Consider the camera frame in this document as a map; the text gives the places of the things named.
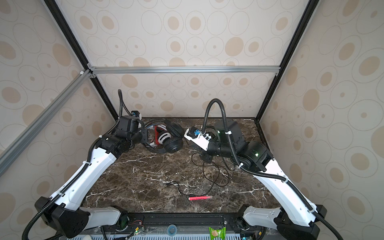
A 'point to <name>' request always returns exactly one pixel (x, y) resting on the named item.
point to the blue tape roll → (172, 230)
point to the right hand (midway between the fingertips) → (192, 144)
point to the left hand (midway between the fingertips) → (148, 129)
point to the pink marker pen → (198, 198)
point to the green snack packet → (218, 234)
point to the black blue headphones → (173, 145)
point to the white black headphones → (164, 135)
